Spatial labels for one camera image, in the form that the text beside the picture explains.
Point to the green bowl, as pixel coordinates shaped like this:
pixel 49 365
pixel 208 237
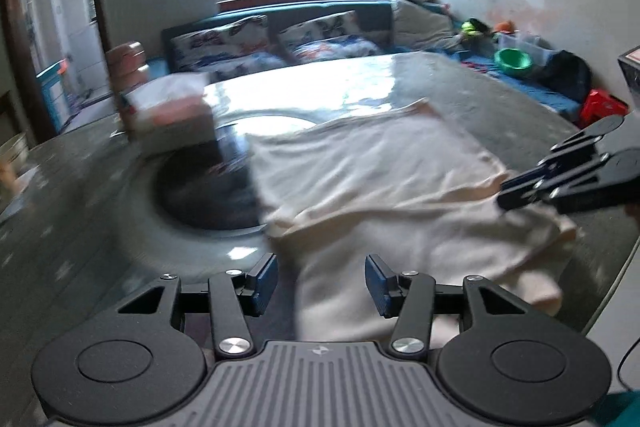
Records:
pixel 512 61

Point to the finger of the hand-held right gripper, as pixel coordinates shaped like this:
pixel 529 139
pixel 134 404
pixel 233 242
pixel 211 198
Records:
pixel 565 157
pixel 520 184

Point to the patterned tissue box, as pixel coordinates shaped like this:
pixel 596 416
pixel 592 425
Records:
pixel 170 117

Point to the clear plastic container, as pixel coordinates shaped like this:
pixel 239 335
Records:
pixel 537 44

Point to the blue crate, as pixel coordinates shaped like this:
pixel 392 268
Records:
pixel 52 94

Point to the teal sofa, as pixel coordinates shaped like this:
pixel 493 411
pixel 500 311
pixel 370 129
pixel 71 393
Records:
pixel 372 14

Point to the green and black toy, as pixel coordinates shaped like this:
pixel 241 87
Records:
pixel 472 28

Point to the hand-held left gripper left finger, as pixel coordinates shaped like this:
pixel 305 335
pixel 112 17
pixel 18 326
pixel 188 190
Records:
pixel 264 282

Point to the black bag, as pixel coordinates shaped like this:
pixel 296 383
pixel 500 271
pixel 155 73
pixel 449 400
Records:
pixel 565 74

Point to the grey pillow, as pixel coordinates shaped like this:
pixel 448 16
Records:
pixel 425 24

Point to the cream sweater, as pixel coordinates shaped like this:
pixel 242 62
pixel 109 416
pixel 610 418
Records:
pixel 375 167

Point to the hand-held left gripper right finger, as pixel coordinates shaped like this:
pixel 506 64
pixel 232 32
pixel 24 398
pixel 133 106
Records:
pixel 378 284

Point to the orange toy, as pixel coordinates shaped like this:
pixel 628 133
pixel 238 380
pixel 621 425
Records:
pixel 505 26

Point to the butterfly print pillow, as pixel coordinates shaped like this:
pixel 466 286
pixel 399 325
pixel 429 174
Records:
pixel 225 42
pixel 330 37

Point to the blue blanket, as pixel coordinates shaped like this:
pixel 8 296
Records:
pixel 540 92

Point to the red plastic stool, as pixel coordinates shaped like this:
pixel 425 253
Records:
pixel 602 107

